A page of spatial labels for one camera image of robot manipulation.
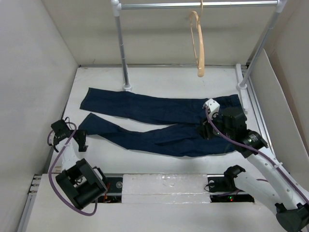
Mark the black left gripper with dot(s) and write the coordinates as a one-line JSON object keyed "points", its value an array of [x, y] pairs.
{"points": [[82, 135]]}

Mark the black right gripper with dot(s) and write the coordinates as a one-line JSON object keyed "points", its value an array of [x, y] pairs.
{"points": [[204, 130]]}

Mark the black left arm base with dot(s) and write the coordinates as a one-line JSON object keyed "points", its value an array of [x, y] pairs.
{"points": [[114, 193]]}

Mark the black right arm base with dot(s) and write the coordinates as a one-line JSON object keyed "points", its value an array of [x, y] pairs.
{"points": [[221, 190]]}

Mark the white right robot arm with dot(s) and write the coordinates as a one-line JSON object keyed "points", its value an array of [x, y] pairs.
{"points": [[279, 192]]}

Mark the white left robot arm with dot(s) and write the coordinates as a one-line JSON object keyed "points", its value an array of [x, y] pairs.
{"points": [[74, 181]]}

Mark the beige plastic clothes hanger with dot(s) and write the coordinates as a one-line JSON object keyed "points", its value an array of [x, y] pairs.
{"points": [[197, 39]]}

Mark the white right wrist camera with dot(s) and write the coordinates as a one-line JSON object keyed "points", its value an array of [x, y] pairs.
{"points": [[212, 108]]}

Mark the metal clothes rack frame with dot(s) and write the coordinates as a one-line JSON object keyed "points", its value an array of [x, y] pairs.
{"points": [[242, 78]]}

